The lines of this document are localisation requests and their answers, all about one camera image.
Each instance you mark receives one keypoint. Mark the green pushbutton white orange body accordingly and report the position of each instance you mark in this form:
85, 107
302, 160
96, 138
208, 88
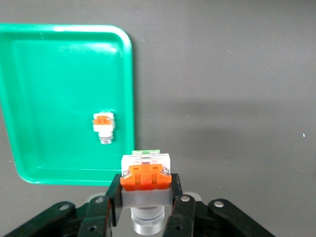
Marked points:
145, 180
103, 121

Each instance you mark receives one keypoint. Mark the green plastic tray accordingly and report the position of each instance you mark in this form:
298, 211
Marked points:
49, 86

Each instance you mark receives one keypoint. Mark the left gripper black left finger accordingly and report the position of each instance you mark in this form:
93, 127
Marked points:
113, 197

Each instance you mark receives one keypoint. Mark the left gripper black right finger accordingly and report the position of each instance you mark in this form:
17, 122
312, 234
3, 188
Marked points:
180, 212

